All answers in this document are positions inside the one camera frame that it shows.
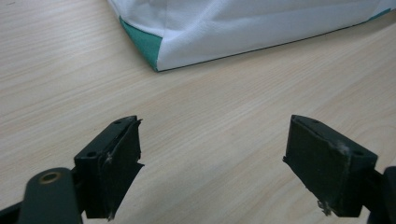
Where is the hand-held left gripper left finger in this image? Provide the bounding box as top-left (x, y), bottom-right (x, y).
top-left (74, 115), bottom-right (145, 221)

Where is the white and green tote bag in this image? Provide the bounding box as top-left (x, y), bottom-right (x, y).
top-left (106, 0), bottom-right (396, 73)

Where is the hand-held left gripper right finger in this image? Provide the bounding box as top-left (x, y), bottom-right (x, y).
top-left (282, 114), bottom-right (379, 218)

